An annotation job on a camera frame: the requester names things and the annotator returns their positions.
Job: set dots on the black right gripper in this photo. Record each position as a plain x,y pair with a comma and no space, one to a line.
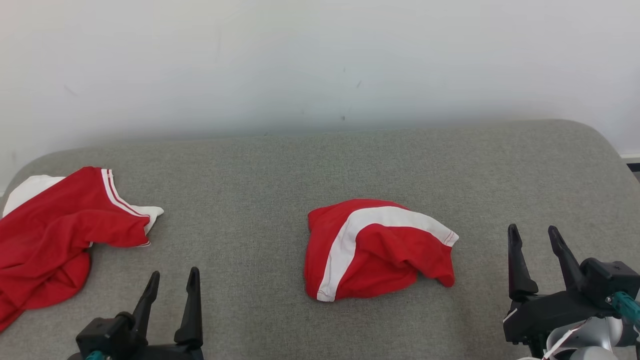
540,312

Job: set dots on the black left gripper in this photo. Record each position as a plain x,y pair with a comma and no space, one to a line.
170,354

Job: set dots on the red white sleeved t-shirt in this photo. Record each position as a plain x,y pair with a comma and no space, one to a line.
50,225

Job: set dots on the red white striped shorts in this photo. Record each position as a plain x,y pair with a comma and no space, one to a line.
390,250

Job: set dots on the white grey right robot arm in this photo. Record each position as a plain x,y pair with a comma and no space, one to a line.
595,335

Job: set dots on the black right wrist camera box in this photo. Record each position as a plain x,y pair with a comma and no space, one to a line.
607,280

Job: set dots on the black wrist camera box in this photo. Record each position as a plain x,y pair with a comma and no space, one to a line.
107,335
607,280

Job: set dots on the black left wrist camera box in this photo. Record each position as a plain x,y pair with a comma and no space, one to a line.
107,335

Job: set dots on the white wall baseboard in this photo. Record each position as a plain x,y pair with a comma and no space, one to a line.
631,158

